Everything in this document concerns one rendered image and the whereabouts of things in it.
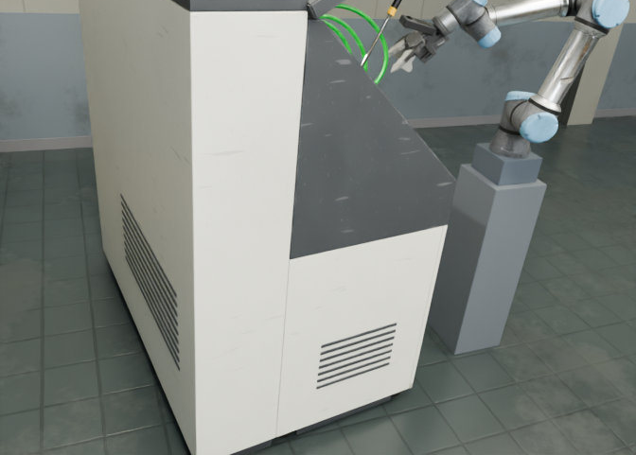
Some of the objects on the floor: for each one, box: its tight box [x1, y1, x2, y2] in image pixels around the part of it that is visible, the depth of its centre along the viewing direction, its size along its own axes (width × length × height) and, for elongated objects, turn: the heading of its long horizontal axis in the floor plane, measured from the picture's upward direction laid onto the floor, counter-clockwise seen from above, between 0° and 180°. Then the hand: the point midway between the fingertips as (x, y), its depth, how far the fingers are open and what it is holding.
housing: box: [77, 0, 309, 455], centre depth 217 cm, size 140×28×150 cm, turn 20°
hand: (388, 62), depth 197 cm, fingers open, 7 cm apart
